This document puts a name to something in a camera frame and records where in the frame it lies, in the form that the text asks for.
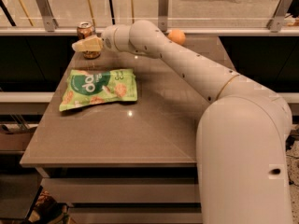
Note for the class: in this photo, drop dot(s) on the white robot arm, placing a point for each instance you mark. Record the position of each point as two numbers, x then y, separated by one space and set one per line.
240 141

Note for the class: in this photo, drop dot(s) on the left metal railing bracket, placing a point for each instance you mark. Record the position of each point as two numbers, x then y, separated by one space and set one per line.
50 24

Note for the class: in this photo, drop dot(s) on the metal railing bracket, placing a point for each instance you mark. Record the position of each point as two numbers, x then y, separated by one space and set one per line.
50 24
163 14
276 21

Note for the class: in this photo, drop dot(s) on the middle metal railing bracket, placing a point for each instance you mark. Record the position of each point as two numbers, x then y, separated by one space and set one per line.
163 14

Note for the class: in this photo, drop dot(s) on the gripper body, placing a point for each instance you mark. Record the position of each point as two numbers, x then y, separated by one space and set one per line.
107 40

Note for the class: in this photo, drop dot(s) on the orange ball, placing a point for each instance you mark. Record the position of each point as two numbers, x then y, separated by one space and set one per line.
177 36

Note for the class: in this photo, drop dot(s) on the cardboard box at left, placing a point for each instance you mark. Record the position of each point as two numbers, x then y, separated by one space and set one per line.
15 140

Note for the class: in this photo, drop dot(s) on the grey table drawer unit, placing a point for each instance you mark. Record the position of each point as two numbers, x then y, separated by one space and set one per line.
123 163

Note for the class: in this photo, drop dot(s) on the orange patterned soda can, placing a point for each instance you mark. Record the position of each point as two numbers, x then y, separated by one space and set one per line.
84 30

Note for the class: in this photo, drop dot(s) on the green snack bag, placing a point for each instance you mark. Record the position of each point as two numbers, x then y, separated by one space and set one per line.
85 88

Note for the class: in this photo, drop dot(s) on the right metal railing bracket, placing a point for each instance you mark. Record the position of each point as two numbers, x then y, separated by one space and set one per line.
276 21

